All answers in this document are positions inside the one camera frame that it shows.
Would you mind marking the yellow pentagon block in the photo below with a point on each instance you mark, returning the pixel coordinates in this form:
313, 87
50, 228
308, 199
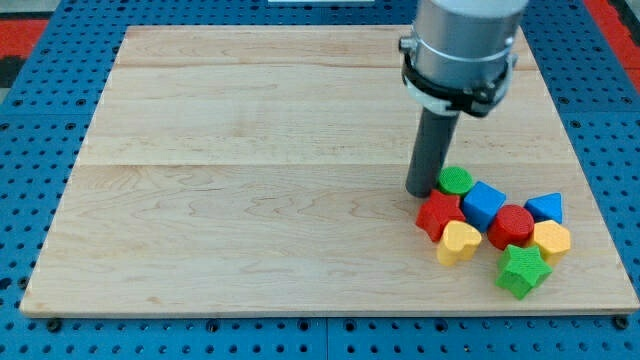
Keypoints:
552, 239

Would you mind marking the blue triangle block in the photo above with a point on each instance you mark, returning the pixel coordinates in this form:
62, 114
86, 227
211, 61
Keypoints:
546, 207

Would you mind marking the wooden board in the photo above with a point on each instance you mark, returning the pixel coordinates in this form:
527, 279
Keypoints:
255, 171

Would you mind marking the green star block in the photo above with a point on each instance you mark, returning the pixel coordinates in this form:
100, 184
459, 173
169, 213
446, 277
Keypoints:
521, 270

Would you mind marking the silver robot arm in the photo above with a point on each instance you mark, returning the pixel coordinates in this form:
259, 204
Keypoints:
458, 56

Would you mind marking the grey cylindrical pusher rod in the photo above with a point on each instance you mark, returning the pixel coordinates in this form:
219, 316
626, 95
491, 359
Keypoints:
434, 135

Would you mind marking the yellow heart block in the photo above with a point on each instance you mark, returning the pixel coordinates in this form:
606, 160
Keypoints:
459, 242

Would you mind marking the blue cube block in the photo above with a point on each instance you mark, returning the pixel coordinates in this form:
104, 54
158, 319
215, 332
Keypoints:
481, 204

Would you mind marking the red star block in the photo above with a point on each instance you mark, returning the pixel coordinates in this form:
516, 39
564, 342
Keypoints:
437, 211

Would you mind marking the green cylinder block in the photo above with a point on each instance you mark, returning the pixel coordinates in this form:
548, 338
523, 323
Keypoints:
455, 180

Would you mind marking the red cylinder block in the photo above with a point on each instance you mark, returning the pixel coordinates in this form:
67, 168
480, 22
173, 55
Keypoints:
512, 225

